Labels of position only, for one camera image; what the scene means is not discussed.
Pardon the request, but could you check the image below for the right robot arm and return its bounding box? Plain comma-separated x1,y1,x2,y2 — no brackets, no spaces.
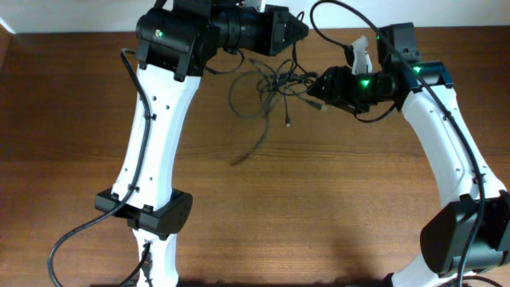
309,23,509,286

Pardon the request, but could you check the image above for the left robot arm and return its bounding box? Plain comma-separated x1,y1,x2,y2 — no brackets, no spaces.
95,1,308,286

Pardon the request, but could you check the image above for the black USB cable short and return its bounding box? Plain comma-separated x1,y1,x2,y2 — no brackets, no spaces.
236,38,323,133

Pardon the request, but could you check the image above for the black USB cable long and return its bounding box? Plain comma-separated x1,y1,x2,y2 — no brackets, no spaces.
227,57,324,167

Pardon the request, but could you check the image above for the camera cable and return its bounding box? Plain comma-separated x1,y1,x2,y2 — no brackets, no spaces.
308,0,488,287
46,47,157,287

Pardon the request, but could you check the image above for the left camera cable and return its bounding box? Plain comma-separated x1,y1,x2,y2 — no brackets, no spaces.
46,47,157,287

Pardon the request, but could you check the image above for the right camera cable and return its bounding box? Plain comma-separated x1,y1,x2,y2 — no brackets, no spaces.
308,0,488,287

